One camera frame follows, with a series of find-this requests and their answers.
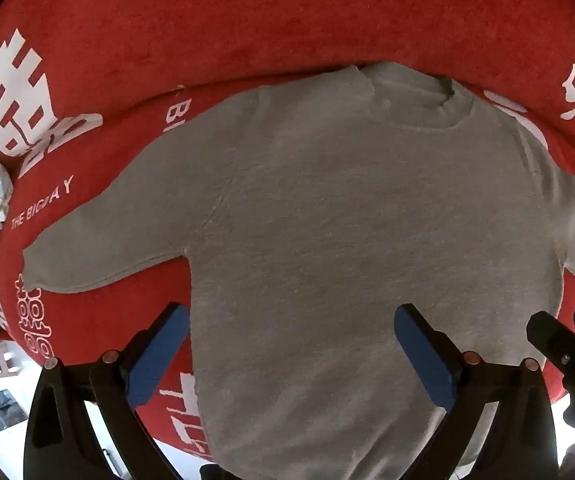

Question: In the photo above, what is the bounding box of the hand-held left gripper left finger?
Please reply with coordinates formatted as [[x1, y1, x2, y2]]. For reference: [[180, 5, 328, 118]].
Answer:
[[22, 301, 191, 480]]

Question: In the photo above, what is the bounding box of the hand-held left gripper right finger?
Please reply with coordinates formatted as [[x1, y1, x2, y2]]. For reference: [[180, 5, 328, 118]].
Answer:
[[393, 302, 561, 480]]

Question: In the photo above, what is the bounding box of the grey knit sweater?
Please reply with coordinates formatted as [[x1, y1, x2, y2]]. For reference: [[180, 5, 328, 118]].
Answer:
[[20, 60, 575, 480]]

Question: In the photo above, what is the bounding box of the pink plastic stool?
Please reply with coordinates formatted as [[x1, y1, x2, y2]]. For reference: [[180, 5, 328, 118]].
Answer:
[[0, 341, 24, 379]]

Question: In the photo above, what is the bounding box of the red printed blanket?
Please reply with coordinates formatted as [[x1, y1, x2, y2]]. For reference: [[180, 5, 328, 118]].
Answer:
[[0, 0, 575, 461]]

